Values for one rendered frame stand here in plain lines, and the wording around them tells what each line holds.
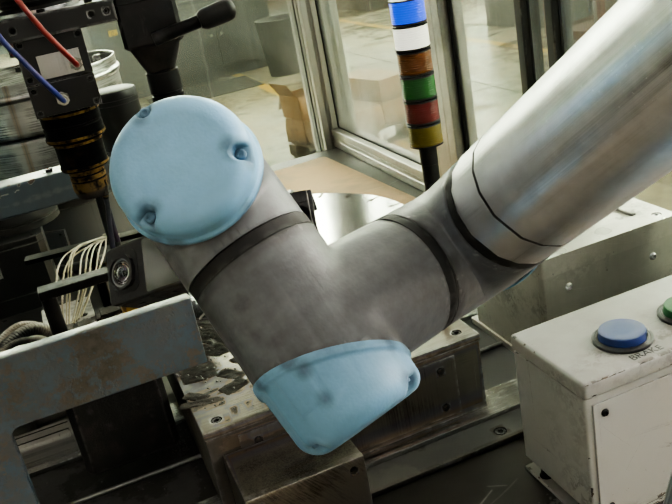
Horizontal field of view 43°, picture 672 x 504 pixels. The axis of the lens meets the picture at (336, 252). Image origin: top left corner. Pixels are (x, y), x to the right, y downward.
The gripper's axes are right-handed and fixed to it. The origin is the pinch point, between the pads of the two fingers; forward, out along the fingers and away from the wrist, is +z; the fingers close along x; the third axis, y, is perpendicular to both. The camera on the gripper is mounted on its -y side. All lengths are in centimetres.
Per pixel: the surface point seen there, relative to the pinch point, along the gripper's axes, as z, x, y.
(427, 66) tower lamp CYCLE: 27.4, 28.6, 22.1
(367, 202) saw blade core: 24.5, 11.8, 11.5
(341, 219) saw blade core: 21.0, 9.5, 8.2
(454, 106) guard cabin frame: 61, 35, 29
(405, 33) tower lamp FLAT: 24.6, 32.3, 20.0
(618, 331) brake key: -0.1, -9.8, 30.3
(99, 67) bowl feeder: 59, 53, -29
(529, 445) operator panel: 9.8, -18.4, 22.3
